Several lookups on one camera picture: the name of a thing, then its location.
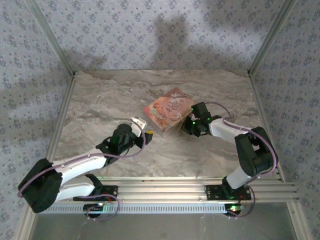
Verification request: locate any aluminium table side rail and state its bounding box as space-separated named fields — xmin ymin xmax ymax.
xmin=44 ymin=72 xmax=77 ymax=163
xmin=247 ymin=71 xmax=287 ymax=182

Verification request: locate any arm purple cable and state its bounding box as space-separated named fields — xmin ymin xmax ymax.
xmin=16 ymin=126 xmax=147 ymax=222
xmin=204 ymin=101 xmax=279 ymax=221

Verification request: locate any aluminium frame post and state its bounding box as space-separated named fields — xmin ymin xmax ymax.
xmin=287 ymin=202 xmax=313 ymax=240
xmin=24 ymin=0 xmax=77 ymax=77
xmin=14 ymin=209 xmax=38 ymax=240
xmin=247 ymin=0 xmax=297 ymax=77

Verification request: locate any slotted grey cable duct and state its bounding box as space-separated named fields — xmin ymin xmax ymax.
xmin=43 ymin=202 xmax=242 ymax=215

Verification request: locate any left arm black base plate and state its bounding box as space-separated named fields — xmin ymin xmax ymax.
xmin=72 ymin=184 xmax=119 ymax=202

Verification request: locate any aluminium mounting rail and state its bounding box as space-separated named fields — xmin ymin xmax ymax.
xmin=49 ymin=176 xmax=300 ymax=204

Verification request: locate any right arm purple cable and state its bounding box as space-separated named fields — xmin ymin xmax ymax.
xmin=204 ymin=101 xmax=279 ymax=221

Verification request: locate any floral patterned fabric backdrop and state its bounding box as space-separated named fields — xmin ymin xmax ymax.
xmin=0 ymin=0 xmax=74 ymax=240
xmin=31 ymin=0 xmax=292 ymax=75
xmin=251 ymin=0 xmax=320 ymax=240

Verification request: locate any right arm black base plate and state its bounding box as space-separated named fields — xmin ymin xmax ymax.
xmin=204 ymin=184 xmax=252 ymax=201

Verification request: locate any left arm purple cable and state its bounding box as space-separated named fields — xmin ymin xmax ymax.
xmin=16 ymin=126 xmax=147 ymax=222

